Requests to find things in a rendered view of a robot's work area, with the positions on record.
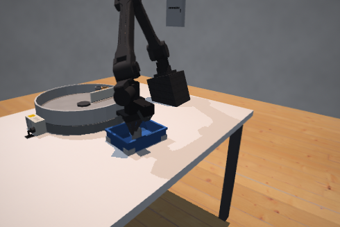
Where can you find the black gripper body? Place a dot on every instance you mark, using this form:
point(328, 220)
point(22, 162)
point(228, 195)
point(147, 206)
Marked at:
point(128, 118)

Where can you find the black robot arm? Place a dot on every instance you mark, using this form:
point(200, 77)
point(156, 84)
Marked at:
point(125, 72)

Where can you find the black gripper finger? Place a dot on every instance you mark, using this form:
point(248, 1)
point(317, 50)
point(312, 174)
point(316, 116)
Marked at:
point(131, 124)
point(139, 121)

